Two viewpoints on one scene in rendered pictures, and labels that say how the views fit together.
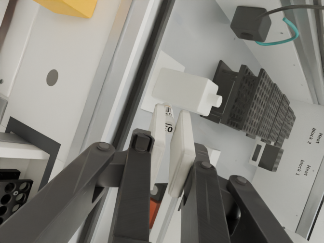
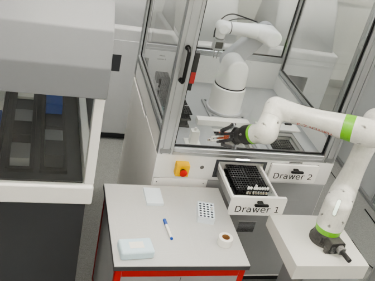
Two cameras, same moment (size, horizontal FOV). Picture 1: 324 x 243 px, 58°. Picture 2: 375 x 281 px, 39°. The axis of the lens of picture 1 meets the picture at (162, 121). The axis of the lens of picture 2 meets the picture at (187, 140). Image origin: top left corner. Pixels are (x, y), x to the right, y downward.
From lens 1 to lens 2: 2.48 m
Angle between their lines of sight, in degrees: 15
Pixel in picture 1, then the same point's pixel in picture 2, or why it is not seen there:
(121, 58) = (198, 151)
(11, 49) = (194, 183)
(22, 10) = (183, 183)
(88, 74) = (201, 158)
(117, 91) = (205, 149)
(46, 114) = (210, 165)
